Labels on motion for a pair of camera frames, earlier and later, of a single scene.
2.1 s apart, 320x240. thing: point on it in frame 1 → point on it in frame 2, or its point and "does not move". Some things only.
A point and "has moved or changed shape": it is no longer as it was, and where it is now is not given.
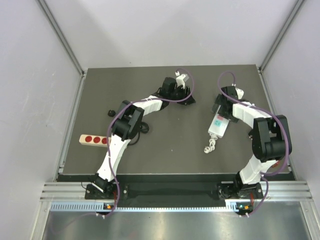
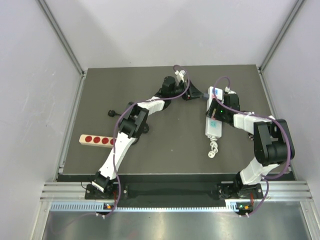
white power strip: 217,129 has moved or changed shape
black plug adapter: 251,134 does not move
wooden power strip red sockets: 89,140 does not move
